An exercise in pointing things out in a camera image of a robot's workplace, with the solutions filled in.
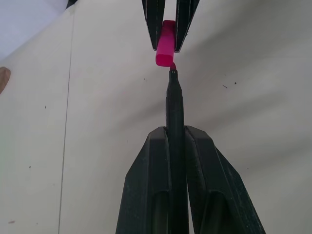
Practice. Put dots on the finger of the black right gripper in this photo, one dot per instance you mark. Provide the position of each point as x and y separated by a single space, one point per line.
153 19
184 22

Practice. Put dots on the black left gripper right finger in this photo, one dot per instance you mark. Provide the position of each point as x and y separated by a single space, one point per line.
214 185

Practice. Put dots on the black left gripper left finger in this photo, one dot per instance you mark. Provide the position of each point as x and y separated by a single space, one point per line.
143 180

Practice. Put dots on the pink marker cap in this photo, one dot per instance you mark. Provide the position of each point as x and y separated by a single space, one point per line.
165 51

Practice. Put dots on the black marker pen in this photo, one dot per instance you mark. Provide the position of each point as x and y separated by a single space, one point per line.
175 109

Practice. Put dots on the tan rounded object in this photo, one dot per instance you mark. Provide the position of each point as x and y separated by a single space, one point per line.
3 78

